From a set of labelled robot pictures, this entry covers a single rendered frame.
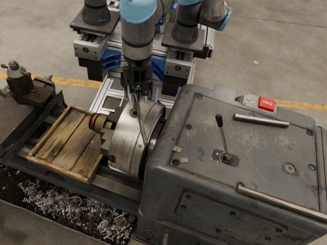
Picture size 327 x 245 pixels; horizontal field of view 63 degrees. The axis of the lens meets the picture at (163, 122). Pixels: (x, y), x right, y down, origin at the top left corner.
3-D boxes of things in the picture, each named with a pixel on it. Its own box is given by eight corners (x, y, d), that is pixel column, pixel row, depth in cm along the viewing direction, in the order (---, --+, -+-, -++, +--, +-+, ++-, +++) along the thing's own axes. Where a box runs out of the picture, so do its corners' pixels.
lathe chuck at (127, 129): (155, 130, 130) (161, 86, 104) (130, 187, 112) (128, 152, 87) (138, 124, 131) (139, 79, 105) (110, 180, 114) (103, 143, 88)
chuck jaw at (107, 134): (129, 134, 105) (116, 155, 96) (128, 143, 108) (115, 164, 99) (103, 125, 106) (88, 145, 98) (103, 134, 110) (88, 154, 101)
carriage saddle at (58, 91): (65, 97, 146) (63, 89, 142) (6, 165, 117) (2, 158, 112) (18, 81, 150) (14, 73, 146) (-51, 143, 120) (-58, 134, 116)
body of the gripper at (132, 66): (125, 99, 72) (123, 66, 62) (122, 76, 77) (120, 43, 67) (153, 97, 74) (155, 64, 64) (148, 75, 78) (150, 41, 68)
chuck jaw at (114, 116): (135, 126, 111) (143, 99, 109) (132, 128, 106) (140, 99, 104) (111, 117, 112) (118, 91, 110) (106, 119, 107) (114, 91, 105)
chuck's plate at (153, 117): (162, 132, 130) (169, 89, 104) (137, 190, 112) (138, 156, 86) (155, 130, 130) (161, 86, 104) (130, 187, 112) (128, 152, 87)
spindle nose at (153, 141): (166, 137, 122) (171, 110, 105) (149, 177, 110) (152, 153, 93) (159, 135, 122) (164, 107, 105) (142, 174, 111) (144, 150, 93)
